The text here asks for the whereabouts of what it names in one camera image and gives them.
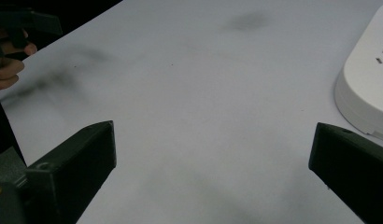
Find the white power strip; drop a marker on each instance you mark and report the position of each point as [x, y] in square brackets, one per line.
[367, 81]

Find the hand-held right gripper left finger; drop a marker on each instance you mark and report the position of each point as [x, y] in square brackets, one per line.
[74, 168]

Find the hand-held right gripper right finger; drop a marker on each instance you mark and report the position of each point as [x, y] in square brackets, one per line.
[351, 161]

